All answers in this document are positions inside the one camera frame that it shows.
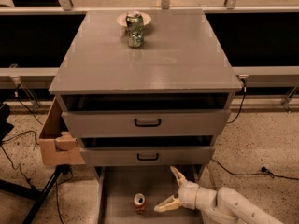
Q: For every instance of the metal railing frame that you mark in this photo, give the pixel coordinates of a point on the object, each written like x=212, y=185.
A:
x=259, y=37

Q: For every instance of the red coke can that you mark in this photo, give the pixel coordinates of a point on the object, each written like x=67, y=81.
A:
x=139, y=203

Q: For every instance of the green soda can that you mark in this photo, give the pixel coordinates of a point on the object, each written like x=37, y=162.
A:
x=135, y=28

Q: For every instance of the grey middle drawer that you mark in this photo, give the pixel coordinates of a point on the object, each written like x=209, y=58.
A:
x=131, y=156

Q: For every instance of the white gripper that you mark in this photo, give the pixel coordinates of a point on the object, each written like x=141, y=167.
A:
x=189, y=194

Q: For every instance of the grey top drawer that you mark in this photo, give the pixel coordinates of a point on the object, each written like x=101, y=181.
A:
x=88, y=124

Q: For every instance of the black cable cabinet right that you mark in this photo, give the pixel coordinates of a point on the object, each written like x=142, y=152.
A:
x=239, y=106

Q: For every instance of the cardboard box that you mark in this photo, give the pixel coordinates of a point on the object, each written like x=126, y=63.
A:
x=57, y=145

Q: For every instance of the grey open bottom drawer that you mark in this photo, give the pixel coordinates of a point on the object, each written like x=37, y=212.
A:
x=119, y=185

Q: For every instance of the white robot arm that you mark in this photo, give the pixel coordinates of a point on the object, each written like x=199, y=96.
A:
x=224, y=206

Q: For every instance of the grey drawer cabinet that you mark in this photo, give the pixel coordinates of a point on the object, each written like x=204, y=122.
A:
x=180, y=67

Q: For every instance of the black tripod stand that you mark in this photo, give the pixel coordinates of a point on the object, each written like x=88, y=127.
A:
x=38, y=196

